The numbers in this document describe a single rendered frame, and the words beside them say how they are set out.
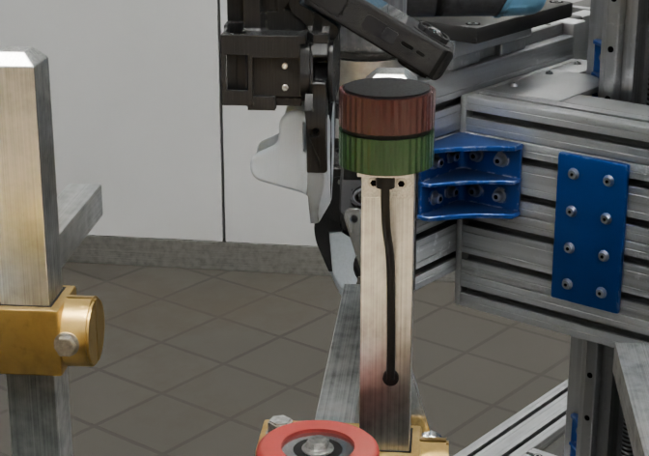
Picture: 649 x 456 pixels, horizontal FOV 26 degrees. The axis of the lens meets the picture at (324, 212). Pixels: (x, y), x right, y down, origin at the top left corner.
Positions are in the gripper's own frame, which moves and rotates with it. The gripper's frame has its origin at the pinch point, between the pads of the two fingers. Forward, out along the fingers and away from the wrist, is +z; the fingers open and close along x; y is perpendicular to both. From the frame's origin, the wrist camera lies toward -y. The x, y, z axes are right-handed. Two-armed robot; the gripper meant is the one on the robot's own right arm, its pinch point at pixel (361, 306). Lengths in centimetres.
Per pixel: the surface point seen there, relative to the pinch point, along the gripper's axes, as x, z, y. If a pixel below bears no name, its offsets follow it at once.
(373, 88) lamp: -3, -31, -41
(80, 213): 23.5, -13.0, -13.3
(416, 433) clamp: -6.3, -4.4, -34.8
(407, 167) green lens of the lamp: -5, -27, -43
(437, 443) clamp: -7.8, -4.4, -36.3
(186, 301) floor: 58, 83, 204
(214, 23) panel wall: 53, 15, 228
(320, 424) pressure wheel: 0.1, -8.1, -41.3
